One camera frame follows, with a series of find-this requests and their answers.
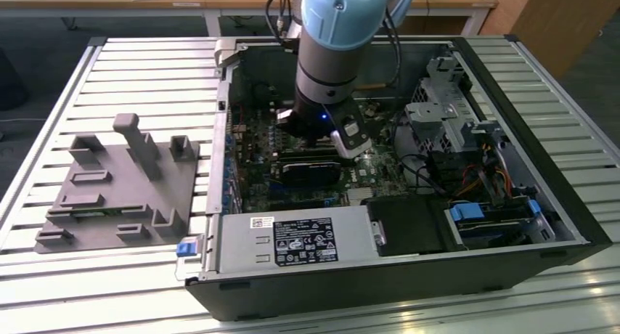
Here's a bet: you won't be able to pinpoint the blue case release latch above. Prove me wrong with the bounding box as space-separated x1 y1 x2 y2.
176 237 203 258

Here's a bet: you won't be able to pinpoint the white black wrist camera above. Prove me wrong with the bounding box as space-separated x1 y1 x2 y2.
331 107 375 160

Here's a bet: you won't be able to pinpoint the yellow red power wire bundle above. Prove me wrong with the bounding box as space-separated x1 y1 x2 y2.
455 165 515 199

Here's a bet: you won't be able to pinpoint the black gripper cable copper gland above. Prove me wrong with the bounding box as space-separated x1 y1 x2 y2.
363 7 404 91

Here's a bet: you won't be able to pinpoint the metal disk bay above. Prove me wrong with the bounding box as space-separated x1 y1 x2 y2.
443 197 559 251

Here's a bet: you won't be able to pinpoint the green RAM stick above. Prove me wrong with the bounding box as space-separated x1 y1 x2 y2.
72 209 141 217

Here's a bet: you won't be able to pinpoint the wooden cabinet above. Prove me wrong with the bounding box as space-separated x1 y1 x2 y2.
479 0 620 79

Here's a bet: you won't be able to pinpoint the black RAM slot white clips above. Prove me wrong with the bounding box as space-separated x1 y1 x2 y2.
277 158 343 165
276 151 339 158

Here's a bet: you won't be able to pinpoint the black PC case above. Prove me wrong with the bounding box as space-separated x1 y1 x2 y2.
183 34 612 322

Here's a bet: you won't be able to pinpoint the black camera cable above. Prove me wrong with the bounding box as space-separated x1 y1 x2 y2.
264 0 292 43

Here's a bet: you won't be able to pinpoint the silver power supply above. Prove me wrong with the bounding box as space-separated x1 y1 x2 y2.
211 205 384 275

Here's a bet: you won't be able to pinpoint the grey case hinge bracket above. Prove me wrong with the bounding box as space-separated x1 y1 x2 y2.
212 39 249 68

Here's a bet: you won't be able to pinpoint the hard disk in blue carrier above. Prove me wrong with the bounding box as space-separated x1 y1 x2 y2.
448 201 532 246

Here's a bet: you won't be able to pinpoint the black plastic fan shroud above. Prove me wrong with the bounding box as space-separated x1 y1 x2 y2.
365 197 448 257

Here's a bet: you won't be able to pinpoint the green motherboard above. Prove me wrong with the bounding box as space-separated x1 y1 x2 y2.
223 94 413 213

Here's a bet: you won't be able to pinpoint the grey parts rack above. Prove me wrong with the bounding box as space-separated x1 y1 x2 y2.
33 112 200 255

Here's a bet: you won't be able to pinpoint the silver chipset heatsink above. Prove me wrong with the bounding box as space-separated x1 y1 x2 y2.
347 187 377 205

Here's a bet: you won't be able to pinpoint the wooden desk white frame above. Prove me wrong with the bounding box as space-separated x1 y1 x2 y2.
0 0 500 37

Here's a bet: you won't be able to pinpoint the black graphics card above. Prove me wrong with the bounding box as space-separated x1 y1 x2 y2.
276 158 345 189

